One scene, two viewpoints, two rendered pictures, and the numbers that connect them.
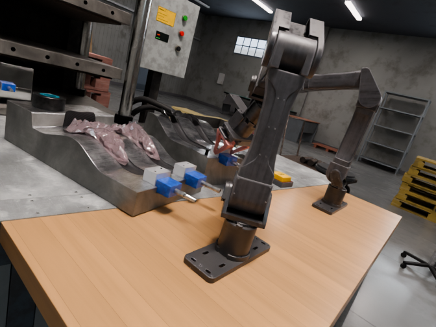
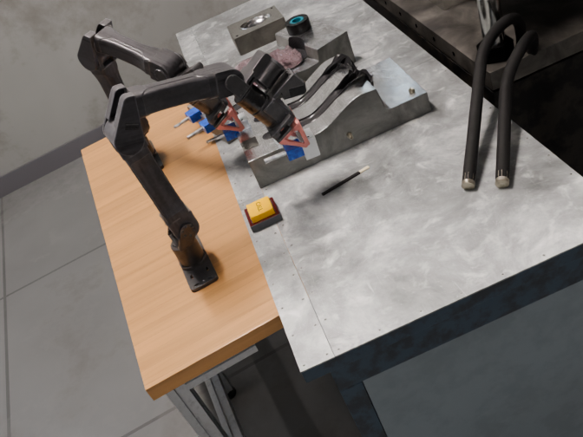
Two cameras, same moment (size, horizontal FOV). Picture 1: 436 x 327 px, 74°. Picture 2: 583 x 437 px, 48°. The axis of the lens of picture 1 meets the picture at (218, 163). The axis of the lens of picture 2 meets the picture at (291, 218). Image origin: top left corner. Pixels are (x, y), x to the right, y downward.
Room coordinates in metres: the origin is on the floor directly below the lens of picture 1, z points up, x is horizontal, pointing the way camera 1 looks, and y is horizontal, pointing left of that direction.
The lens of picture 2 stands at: (2.07, -1.11, 1.76)
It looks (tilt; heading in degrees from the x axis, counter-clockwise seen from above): 37 degrees down; 136
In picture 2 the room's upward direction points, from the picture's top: 24 degrees counter-clockwise
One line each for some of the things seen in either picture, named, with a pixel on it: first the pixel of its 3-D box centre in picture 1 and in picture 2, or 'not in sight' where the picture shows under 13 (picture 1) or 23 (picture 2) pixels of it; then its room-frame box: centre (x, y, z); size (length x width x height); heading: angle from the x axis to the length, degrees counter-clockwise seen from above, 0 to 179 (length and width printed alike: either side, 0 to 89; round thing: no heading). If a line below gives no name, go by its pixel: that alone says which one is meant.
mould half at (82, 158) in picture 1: (106, 146); (267, 76); (0.75, 0.31, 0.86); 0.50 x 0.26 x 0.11; 64
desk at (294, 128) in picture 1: (299, 129); not in sight; (9.82, -2.32, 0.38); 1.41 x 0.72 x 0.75; 144
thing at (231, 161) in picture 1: (229, 160); (227, 133); (0.84, -0.03, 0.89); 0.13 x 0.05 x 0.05; 47
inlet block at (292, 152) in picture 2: not in sight; (290, 151); (1.14, -0.14, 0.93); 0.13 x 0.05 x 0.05; 47
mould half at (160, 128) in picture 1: (190, 140); (324, 108); (1.07, 0.13, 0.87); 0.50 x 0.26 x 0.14; 47
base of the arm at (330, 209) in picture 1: (334, 195); (188, 251); (0.98, -0.42, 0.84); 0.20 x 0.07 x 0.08; 144
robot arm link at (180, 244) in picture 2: (338, 178); (180, 229); (0.98, -0.42, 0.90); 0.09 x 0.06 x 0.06; 152
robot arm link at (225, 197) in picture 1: (244, 204); not in sight; (0.50, -0.07, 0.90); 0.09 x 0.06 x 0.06; 90
